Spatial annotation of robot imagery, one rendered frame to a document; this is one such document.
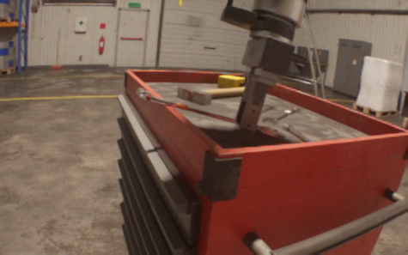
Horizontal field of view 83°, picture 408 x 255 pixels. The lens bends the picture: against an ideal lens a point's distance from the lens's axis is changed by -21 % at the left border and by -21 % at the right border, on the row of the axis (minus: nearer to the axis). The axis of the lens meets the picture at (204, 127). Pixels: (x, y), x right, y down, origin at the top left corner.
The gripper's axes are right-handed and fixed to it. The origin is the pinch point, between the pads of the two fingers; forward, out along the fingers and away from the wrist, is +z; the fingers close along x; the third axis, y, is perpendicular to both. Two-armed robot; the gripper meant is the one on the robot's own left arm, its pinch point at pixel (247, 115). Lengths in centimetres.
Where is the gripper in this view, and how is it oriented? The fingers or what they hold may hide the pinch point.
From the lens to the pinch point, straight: 49.7
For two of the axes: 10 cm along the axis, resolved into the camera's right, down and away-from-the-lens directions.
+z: -2.8, 9.3, 2.2
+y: 9.6, 2.6, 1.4
